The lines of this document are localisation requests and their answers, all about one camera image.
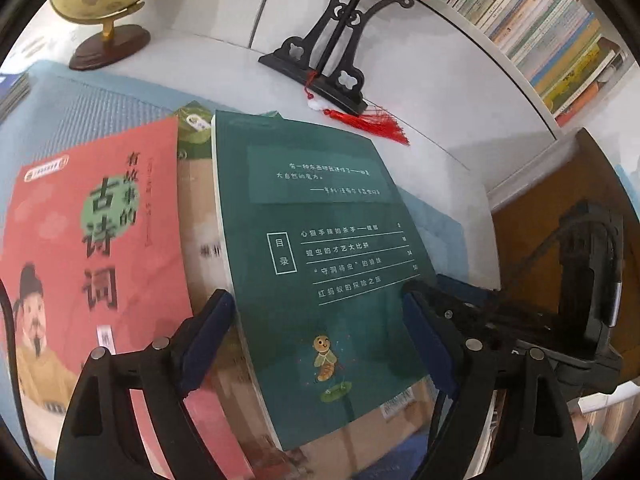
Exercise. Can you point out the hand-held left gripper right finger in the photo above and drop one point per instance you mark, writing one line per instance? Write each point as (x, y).
(425, 345)

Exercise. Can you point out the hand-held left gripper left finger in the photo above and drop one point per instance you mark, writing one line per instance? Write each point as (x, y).
(207, 345)

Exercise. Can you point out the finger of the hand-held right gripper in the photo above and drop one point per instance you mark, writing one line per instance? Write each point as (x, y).
(475, 291)
(480, 317)

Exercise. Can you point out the green and beige book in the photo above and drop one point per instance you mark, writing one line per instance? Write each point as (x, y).
(200, 220)

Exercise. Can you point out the green cover book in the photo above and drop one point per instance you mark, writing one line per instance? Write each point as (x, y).
(310, 240)

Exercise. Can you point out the salmon red poet cover book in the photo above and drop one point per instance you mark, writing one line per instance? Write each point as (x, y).
(75, 240)

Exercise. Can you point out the bookshelf with many books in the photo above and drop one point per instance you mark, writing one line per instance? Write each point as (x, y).
(550, 35)

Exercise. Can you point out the brown wooden cabinet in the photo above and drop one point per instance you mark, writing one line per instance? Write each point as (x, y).
(530, 220)

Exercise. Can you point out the person's teal clothing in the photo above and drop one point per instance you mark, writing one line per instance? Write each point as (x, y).
(600, 452)

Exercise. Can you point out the red tassel pendant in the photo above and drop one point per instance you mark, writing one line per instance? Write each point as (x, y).
(380, 127)

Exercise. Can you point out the black carved fan stand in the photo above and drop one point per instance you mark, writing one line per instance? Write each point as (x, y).
(345, 80)

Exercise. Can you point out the light blue textured mat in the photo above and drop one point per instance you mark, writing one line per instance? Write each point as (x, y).
(100, 105)

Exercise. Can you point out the antique yellow desk globe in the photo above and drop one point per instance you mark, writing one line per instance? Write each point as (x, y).
(110, 52)

